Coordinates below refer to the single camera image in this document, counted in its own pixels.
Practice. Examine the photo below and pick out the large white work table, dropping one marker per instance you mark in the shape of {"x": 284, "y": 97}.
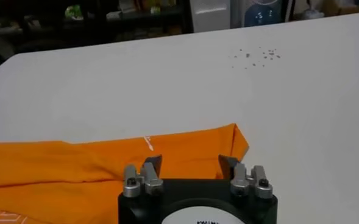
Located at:
{"x": 167, "y": 91}

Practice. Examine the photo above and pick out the open brown cardboard box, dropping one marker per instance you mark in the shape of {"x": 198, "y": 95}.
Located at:
{"x": 346, "y": 7}

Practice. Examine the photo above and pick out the white water dispenser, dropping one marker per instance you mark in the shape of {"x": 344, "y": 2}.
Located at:
{"x": 209, "y": 18}

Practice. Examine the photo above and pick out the green toy vegetables in bowl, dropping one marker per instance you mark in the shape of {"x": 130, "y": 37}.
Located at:
{"x": 73, "y": 12}

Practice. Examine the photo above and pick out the white knotted plastic bag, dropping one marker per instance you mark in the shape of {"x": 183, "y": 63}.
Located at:
{"x": 312, "y": 12}

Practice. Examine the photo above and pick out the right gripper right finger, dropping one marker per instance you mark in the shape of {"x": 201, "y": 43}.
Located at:
{"x": 240, "y": 182}

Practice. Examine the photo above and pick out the orange t-shirt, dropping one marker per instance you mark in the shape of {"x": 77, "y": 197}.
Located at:
{"x": 75, "y": 164}

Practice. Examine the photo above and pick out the blue water jug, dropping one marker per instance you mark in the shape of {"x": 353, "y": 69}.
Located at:
{"x": 263, "y": 15}

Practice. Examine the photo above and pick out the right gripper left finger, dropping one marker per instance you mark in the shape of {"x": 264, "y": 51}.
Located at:
{"x": 150, "y": 179}

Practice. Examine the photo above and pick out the black shelving unit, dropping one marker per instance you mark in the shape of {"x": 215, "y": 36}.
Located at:
{"x": 106, "y": 27}

